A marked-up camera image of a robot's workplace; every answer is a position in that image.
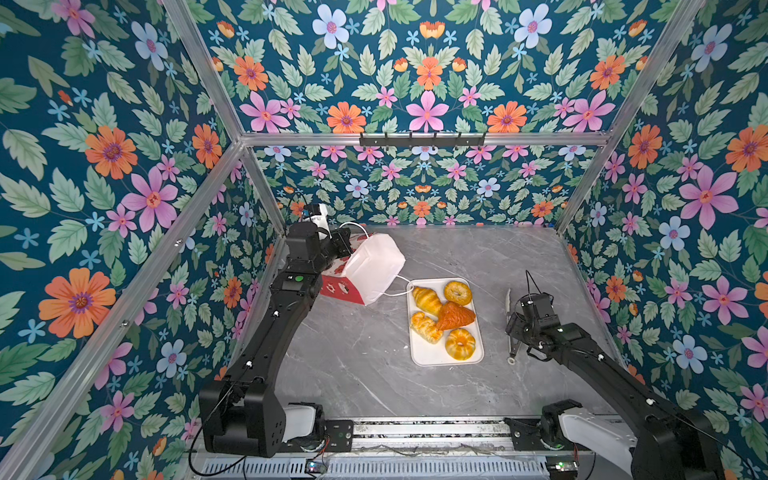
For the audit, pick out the yellow fluted fake cake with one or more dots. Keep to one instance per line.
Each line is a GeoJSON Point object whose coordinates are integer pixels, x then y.
{"type": "Point", "coordinates": [460, 344]}

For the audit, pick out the red white paper bag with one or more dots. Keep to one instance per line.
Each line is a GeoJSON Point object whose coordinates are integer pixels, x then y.
{"type": "Point", "coordinates": [363, 276]}

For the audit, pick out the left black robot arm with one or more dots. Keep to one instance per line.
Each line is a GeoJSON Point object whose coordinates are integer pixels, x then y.
{"type": "Point", "coordinates": [241, 412]}

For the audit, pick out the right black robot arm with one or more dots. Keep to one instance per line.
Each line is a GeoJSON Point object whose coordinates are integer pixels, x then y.
{"type": "Point", "coordinates": [655, 439]}

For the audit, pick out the metal tongs with cream tips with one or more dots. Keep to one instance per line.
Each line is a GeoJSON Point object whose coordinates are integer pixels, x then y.
{"type": "Point", "coordinates": [510, 321]}

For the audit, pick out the yellow fake croissant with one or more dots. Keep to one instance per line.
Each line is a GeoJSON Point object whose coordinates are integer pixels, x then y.
{"type": "Point", "coordinates": [427, 300]}

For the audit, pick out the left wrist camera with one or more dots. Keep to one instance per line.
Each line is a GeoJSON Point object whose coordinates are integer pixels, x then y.
{"type": "Point", "coordinates": [317, 214]}

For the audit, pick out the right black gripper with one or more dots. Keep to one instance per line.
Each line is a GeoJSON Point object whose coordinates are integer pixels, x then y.
{"type": "Point", "coordinates": [513, 325]}

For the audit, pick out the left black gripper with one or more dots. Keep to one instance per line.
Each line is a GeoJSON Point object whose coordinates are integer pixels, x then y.
{"type": "Point", "coordinates": [340, 239]}

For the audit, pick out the white rectangular tray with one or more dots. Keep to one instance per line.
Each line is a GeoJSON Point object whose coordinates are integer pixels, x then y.
{"type": "Point", "coordinates": [424, 354]}

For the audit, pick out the orange brown fake bread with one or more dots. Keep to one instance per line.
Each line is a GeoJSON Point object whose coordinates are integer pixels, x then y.
{"type": "Point", "coordinates": [453, 316]}

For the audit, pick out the black hook rack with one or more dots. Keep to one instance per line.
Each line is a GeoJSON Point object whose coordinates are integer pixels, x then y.
{"type": "Point", "coordinates": [411, 139]}

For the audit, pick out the yellow fake bagel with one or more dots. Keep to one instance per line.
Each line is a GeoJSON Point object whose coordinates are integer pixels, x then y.
{"type": "Point", "coordinates": [458, 292]}

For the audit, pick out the yellow fake ring bread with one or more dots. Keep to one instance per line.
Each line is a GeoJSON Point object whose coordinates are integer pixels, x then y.
{"type": "Point", "coordinates": [425, 327]}

